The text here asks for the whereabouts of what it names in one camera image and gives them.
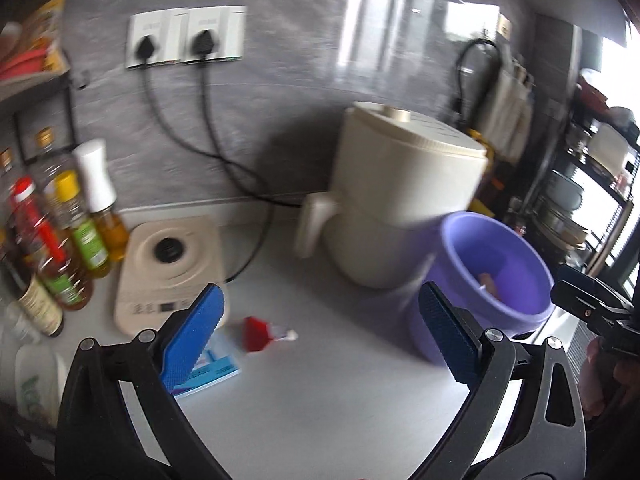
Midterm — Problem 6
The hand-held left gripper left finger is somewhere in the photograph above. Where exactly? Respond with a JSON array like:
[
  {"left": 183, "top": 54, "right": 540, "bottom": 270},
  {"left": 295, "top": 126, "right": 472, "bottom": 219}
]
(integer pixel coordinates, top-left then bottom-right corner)
[{"left": 57, "top": 283, "right": 227, "bottom": 480}]

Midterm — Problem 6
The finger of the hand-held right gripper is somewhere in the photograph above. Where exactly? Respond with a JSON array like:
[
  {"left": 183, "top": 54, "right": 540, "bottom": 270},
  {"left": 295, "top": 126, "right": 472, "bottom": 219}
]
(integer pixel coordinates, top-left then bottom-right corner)
[{"left": 550, "top": 263, "right": 609, "bottom": 323}]

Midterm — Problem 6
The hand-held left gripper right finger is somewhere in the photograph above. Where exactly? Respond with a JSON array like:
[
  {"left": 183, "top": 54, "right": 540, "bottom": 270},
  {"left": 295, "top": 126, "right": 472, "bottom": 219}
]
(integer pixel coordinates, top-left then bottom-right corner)
[{"left": 418, "top": 281, "right": 588, "bottom": 480}]

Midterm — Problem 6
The blue white booklet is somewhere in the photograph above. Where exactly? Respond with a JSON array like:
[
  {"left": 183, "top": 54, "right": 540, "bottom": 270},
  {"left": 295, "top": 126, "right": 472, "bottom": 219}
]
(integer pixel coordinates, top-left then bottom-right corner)
[{"left": 172, "top": 335, "right": 242, "bottom": 400}]

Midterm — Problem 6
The red wrapper scrap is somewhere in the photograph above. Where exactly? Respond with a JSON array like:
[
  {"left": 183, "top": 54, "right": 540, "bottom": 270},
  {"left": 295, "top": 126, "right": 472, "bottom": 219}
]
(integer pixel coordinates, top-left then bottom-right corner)
[{"left": 242, "top": 316, "right": 274, "bottom": 352}]

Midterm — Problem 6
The purple plastic bin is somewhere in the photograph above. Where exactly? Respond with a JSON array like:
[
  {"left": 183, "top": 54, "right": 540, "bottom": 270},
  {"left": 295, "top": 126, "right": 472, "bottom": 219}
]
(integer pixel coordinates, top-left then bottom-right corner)
[{"left": 406, "top": 211, "right": 554, "bottom": 364}]

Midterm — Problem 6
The person's right hand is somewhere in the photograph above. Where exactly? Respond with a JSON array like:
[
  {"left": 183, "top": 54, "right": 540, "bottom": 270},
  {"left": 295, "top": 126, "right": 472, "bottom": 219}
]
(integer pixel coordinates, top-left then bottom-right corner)
[{"left": 580, "top": 339, "right": 611, "bottom": 420}]

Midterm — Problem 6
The cream blender base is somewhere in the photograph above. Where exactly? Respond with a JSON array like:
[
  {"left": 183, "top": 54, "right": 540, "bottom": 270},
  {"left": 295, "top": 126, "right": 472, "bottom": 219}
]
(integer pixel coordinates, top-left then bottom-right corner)
[{"left": 114, "top": 215, "right": 231, "bottom": 339}]

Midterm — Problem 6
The black dish rack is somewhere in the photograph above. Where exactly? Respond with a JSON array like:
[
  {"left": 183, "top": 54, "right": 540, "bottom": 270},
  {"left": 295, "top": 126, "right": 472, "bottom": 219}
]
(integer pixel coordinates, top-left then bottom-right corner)
[{"left": 515, "top": 67, "right": 640, "bottom": 282}]

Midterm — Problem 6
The grey bowl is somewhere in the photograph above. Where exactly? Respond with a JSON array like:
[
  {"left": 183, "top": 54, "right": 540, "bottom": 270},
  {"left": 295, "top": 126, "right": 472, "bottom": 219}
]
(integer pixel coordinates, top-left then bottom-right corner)
[{"left": 545, "top": 170, "right": 586, "bottom": 212}]

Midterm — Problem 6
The white top oil dispenser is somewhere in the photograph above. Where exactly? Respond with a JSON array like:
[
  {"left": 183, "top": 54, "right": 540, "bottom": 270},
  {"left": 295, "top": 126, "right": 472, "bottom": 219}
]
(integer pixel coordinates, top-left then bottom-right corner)
[{"left": 74, "top": 138, "right": 130, "bottom": 264}]

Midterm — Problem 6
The yellow cap green label bottle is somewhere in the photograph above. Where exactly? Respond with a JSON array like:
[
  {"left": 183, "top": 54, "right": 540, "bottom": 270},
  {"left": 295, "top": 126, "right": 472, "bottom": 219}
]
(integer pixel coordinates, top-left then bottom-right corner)
[{"left": 54, "top": 170, "right": 113, "bottom": 279}]

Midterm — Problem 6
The white container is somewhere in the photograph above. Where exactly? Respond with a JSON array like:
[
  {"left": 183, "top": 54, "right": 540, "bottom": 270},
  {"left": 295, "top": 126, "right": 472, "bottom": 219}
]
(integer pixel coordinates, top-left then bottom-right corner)
[{"left": 590, "top": 122, "right": 632, "bottom": 172}]

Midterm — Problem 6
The dark soy sauce bottle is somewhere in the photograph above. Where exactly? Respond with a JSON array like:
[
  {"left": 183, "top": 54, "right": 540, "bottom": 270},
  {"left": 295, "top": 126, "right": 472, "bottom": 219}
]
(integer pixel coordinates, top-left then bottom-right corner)
[{"left": 0, "top": 230, "right": 66, "bottom": 339}]

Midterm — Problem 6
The white air fryer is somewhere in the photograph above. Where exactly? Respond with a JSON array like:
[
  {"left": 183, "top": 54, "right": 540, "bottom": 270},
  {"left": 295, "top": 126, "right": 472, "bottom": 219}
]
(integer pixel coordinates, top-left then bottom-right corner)
[{"left": 295, "top": 101, "right": 489, "bottom": 289}]

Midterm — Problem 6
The white packet green print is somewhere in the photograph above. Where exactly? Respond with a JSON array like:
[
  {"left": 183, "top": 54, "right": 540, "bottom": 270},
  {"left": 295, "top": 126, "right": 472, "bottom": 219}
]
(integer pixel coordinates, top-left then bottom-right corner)
[{"left": 14, "top": 344, "right": 69, "bottom": 429}]

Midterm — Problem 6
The yellow object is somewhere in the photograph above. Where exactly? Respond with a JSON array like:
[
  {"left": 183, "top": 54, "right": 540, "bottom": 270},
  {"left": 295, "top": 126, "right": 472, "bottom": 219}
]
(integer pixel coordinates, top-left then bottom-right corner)
[{"left": 467, "top": 129, "right": 499, "bottom": 162}]

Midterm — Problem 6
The small clear jar white lid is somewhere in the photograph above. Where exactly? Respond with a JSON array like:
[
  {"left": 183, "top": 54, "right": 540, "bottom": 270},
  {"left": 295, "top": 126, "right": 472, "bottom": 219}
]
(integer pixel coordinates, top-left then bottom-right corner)
[{"left": 0, "top": 302, "right": 42, "bottom": 345}]

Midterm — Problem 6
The beige hanging cloth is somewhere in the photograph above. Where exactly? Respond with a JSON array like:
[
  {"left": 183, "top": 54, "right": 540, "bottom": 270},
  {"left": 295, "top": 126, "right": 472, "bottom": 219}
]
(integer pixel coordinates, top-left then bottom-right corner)
[{"left": 475, "top": 62, "right": 534, "bottom": 162}]

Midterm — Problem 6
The red cap oil bottle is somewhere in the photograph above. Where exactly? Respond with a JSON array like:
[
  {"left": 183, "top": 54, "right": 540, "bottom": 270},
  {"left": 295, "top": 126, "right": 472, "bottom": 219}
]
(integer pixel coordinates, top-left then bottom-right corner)
[{"left": 10, "top": 177, "right": 95, "bottom": 311}]

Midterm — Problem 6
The black shelf rack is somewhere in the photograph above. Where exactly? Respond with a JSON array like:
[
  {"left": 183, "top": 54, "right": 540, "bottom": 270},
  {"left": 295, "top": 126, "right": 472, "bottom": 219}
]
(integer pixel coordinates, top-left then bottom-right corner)
[{"left": 0, "top": 67, "right": 84, "bottom": 162}]

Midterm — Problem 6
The red plastic lid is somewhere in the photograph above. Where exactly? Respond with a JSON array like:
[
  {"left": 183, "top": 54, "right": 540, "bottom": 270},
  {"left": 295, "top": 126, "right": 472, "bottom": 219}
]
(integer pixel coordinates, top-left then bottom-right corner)
[{"left": 0, "top": 45, "right": 57, "bottom": 81}]

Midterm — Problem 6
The yellow snack packet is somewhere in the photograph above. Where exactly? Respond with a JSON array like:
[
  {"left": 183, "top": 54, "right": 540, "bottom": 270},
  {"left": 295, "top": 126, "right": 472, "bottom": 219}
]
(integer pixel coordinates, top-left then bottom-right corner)
[{"left": 20, "top": 0, "right": 71, "bottom": 74}]

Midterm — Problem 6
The black air fryer cable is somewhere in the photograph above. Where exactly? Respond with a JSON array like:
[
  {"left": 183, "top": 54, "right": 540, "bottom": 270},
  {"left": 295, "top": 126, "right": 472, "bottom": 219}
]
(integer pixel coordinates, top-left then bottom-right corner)
[{"left": 190, "top": 29, "right": 309, "bottom": 209}]

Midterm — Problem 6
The black induction cooker cable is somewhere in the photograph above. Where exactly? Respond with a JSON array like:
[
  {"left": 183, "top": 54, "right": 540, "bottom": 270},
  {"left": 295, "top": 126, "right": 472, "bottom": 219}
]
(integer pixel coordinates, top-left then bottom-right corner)
[{"left": 134, "top": 35, "right": 276, "bottom": 284}]

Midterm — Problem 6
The black curved hose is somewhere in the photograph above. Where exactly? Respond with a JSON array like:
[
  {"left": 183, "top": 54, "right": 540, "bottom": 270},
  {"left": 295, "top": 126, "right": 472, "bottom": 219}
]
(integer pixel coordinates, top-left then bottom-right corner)
[{"left": 454, "top": 37, "right": 504, "bottom": 112}]

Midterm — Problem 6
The white wall socket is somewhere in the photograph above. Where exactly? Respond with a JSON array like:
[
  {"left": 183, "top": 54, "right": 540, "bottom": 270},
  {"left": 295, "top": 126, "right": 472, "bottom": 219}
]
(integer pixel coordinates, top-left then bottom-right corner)
[
  {"left": 181, "top": 5, "right": 248, "bottom": 65},
  {"left": 125, "top": 10, "right": 184, "bottom": 70}
]

